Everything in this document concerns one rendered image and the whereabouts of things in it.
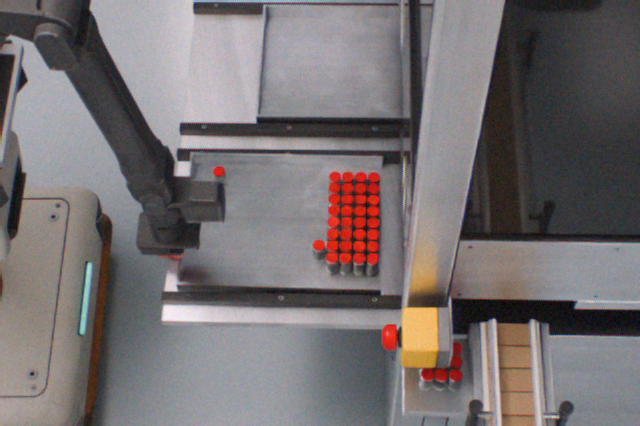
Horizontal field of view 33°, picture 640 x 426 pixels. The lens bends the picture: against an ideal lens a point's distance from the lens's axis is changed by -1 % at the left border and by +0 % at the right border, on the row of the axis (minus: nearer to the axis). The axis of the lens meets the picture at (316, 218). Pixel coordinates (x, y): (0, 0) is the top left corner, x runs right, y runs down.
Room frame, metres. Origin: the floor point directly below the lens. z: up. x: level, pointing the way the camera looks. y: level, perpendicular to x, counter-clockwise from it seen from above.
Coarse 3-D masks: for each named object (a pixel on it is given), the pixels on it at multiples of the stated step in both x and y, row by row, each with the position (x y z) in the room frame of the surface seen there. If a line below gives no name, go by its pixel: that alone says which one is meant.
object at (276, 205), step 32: (192, 160) 1.04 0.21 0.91; (224, 160) 1.05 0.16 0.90; (256, 160) 1.04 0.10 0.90; (288, 160) 1.04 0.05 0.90; (320, 160) 1.03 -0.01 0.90; (352, 160) 1.03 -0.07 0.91; (256, 192) 0.98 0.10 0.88; (288, 192) 0.98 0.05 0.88; (320, 192) 0.98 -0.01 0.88; (224, 224) 0.92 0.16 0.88; (256, 224) 0.92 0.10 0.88; (288, 224) 0.92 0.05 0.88; (320, 224) 0.91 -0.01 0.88; (192, 256) 0.86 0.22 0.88; (224, 256) 0.86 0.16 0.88; (256, 256) 0.86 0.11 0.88; (288, 256) 0.85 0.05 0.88; (352, 256) 0.85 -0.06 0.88; (192, 288) 0.79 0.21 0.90; (224, 288) 0.79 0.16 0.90; (256, 288) 0.78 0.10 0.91; (288, 288) 0.78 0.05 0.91; (320, 288) 0.78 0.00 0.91; (352, 288) 0.77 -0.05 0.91
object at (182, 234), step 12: (144, 216) 0.88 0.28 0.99; (144, 228) 0.86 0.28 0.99; (156, 228) 0.83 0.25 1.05; (168, 228) 0.83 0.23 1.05; (180, 228) 0.84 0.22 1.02; (192, 228) 0.85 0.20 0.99; (144, 240) 0.84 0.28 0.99; (156, 240) 0.83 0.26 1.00; (168, 240) 0.83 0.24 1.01; (180, 240) 0.83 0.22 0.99; (192, 240) 0.83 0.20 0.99
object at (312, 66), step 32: (288, 32) 1.34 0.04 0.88; (320, 32) 1.34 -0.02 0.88; (352, 32) 1.33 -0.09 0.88; (384, 32) 1.33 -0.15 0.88; (288, 64) 1.26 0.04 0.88; (320, 64) 1.26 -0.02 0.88; (352, 64) 1.26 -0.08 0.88; (384, 64) 1.25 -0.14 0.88; (288, 96) 1.19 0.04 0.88; (320, 96) 1.19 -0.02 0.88; (352, 96) 1.18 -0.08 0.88; (384, 96) 1.18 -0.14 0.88
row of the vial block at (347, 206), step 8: (344, 176) 0.98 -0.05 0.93; (352, 176) 0.98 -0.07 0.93; (344, 184) 0.97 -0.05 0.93; (352, 184) 0.97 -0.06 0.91; (344, 192) 0.95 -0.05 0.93; (352, 192) 0.95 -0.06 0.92; (344, 200) 0.93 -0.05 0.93; (352, 200) 0.93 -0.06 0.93; (344, 208) 0.92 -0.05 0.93; (352, 208) 0.93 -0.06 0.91; (344, 216) 0.90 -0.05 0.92; (352, 216) 0.91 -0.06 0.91; (344, 224) 0.89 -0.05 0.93; (352, 224) 0.89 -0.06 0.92; (344, 232) 0.87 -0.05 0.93; (352, 232) 0.89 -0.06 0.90; (344, 240) 0.86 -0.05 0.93; (352, 240) 0.87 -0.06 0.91; (344, 248) 0.84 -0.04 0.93; (344, 256) 0.83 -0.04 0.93; (344, 264) 0.81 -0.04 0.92; (344, 272) 0.81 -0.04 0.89
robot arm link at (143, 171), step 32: (64, 32) 0.83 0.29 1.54; (96, 32) 0.88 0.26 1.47; (64, 64) 0.82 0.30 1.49; (96, 64) 0.84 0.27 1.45; (96, 96) 0.84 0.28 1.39; (128, 96) 0.86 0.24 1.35; (128, 128) 0.84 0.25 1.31; (128, 160) 0.84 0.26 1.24; (160, 160) 0.85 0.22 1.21; (160, 192) 0.82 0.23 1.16
